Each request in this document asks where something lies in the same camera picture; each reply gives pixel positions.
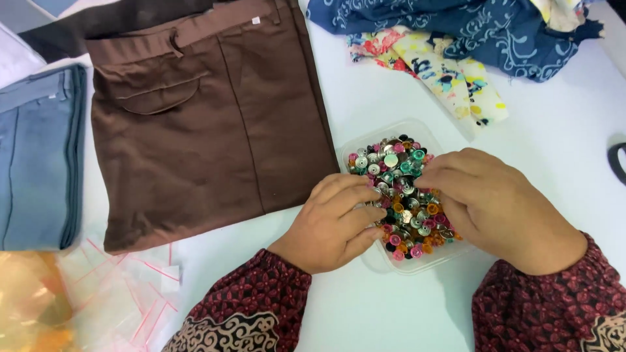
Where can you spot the person's right hand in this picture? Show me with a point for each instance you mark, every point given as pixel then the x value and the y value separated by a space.
pixel 494 205

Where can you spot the person's left hand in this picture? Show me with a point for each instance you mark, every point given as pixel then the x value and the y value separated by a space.
pixel 318 230

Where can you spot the blue folded trousers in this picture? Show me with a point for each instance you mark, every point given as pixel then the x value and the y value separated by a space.
pixel 39 161

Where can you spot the orange plastic bag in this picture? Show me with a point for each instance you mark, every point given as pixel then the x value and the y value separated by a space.
pixel 29 303

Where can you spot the pile of clear zip bags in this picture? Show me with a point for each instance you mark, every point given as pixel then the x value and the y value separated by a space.
pixel 132 288

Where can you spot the brown folded trousers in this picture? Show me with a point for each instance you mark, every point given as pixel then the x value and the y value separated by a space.
pixel 195 127

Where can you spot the cream floral fabric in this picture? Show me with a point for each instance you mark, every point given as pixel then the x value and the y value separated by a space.
pixel 440 73

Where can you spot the clear plastic container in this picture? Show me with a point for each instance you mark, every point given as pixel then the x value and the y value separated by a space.
pixel 391 264

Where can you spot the white folded cloth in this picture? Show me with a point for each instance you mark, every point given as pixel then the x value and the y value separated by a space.
pixel 14 54

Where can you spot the heap of colourful metal buttons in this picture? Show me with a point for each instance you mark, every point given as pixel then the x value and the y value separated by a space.
pixel 398 171

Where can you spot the person's right fingers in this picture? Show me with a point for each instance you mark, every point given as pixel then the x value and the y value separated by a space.
pixel 440 173

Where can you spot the dark brown folded cloth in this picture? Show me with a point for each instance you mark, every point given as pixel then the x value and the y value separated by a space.
pixel 88 24

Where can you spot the navy patterned fabric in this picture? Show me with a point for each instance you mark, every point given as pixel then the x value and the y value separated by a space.
pixel 489 34

